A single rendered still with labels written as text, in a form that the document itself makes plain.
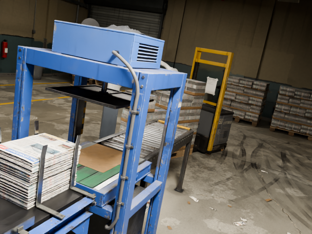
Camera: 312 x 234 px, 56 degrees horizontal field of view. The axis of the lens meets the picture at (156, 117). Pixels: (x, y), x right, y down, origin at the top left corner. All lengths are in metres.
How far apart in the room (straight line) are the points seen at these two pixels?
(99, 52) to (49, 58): 0.31
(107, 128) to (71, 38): 2.09
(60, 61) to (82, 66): 0.17
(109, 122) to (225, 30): 7.71
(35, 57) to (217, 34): 9.34
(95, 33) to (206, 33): 9.32
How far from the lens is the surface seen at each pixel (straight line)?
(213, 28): 11.04
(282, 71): 10.65
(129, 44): 1.77
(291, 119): 9.06
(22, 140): 1.82
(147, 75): 1.58
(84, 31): 1.95
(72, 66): 1.85
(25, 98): 2.16
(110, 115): 3.86
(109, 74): 1.70
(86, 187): 1.92
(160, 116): 4.36
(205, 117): 5.57
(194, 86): 4.88
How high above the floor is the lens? 1.68
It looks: 13 degrees down
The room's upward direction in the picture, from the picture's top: 10 degrees clockwise
